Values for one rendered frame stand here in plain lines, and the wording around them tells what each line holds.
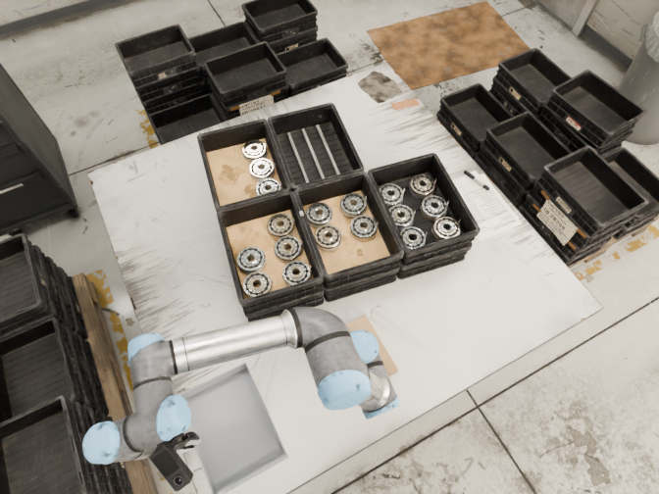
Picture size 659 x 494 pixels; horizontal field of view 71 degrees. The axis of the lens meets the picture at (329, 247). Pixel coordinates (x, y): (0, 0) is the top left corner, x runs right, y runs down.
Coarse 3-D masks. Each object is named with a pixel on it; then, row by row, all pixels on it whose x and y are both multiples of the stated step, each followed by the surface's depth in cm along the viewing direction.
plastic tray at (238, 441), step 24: (216, 384) 129; (240, 384) 130; (192, 408) 126; (216, 408) 126; (240, 408) 126; (264, 408) 126; (216, 432) 123; (240, 432) 123; (264, 432) 123; (216, 456) 120; (240, 456) 120; (264, 456) 120; (216, 480) 117; (240, 480) 113
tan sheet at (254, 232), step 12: (228, 228) 180; (240, 228) 180; (252, 228) 180; (264, 228) 180; (240, 240) 178; (252, 240) 178; (264, 240) 178; (276, 240) 178; (300, 240) 178; (276, 264) 173; (240, 276) 170; (276, 276) 170; (312, 276) 170; (276, 288) 168
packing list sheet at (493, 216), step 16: (464, 176) 209; (480, 176) 209; (464, 192) 204; (480, 192) 204; (496, 192) 204; (480, 208) 200; (496, 208) 200; (480, 224) 196; (496, 224) 196; (512, 224) 196; (480, 240) 192
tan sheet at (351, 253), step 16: (352, 192) 189; (304, 208) 185; (336, 208) 185; (368, 208) 185; (336, 224) 181; (352, 240) 178; (336, 256) 174; (352, 256) 174; (368, 256) 174; (384, 256) 174
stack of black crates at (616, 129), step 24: (552, 96) 253; (576, 96) 262; (600, 96) 259; (624, 96) 248; (552, 120) 262; (576, 120) 247; (600, 120) 253; (624, 120) 253; (576, 144) 254; (600, 144) 243
